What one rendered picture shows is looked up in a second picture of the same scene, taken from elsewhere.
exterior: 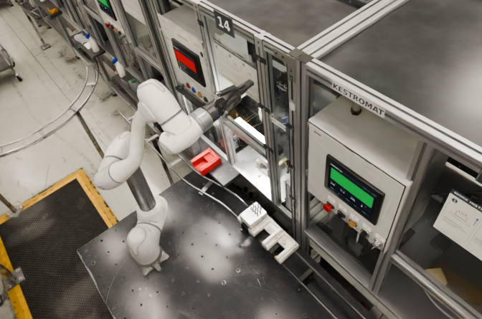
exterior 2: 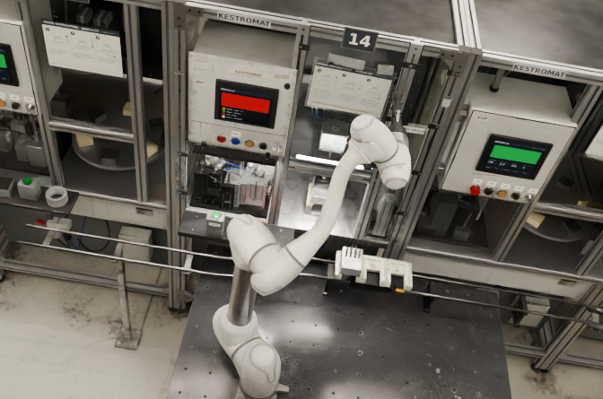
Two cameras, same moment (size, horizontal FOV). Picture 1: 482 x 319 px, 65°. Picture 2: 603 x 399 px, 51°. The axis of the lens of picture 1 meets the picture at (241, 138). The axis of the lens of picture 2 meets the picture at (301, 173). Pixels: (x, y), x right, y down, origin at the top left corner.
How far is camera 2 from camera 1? 1.88 m
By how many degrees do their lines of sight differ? 40
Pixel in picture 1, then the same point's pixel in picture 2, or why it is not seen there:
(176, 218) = not seen: hidden behind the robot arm
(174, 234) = not seen: hidden behind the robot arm
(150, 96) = (380, 131)
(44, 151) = not seen: outside the picture
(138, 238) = (269, 356)
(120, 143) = (258, 228)
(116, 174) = (307, 255)
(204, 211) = (266, 300)
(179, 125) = (404, 153)
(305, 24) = (427, 22)
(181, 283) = (320, 385)
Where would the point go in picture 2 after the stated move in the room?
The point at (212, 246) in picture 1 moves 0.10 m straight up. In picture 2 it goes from (313, 329) to (317, 317)
